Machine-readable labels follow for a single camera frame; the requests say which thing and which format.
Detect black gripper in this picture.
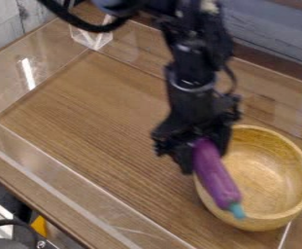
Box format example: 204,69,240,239
151,85,244,176

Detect purple toy eggplant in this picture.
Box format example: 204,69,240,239
194,138,245,219

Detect brown wooden bowl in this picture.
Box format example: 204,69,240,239
194,124,302,231

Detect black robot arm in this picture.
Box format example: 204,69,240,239
36,0,241,174

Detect yellow black device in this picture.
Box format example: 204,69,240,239
12,215,62,249

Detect clear acrylic tray wall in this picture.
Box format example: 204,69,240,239
0,20,302,249

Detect clear acrylic corner bracket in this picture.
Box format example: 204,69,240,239
70,26,114,51

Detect black cable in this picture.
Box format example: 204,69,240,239
0,219,38,249

